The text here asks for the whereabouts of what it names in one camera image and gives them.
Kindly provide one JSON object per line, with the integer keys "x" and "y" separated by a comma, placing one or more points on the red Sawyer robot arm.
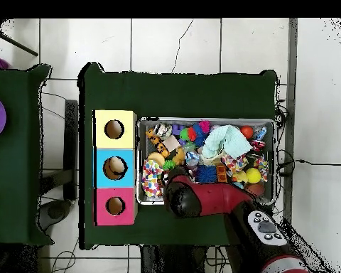
{"x": 216, "y": 196}

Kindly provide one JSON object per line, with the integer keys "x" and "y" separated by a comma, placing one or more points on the wooden box with three holes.
{"x": 125, "y": 142}

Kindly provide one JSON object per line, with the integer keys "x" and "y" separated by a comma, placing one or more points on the green fuzzy ball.
{"x": 169, "y": 165}

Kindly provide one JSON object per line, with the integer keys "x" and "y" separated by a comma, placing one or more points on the foam burger toy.
{"x": 156, "y": 157}

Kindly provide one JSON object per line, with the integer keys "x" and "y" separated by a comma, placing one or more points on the multicolour fuzzy caterpillar toy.
{"x": 194, "y": 132}

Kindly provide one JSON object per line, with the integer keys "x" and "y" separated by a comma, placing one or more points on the white multicolour dotted cloth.
{"x": 150, "y": 179}

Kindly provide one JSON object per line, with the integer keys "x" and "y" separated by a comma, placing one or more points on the blue spiky ball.
{"x": 207, "y": 174}

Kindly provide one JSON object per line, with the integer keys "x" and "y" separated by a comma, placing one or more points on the dark green tablecloth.
{"x": 17, "y": 156}
{"x": 182, "y": 96}

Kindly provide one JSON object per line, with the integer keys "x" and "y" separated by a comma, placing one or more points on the mint green cloth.
{"x": 233, "y": 140}

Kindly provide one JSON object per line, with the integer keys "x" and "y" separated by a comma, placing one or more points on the orange ball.
{"x": 246, "y": 132}

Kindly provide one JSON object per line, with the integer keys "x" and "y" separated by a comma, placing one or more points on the yellow ball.
{"x": 253, "y": 175}

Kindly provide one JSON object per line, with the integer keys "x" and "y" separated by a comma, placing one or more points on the grey rounded floor object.
{"x": 55, "y": 212}

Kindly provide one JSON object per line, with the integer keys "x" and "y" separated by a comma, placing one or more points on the black tripod leg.
{"x": 17, "y": 45}

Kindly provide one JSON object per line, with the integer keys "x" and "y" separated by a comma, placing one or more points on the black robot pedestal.
{"x": 173, "y": 258}

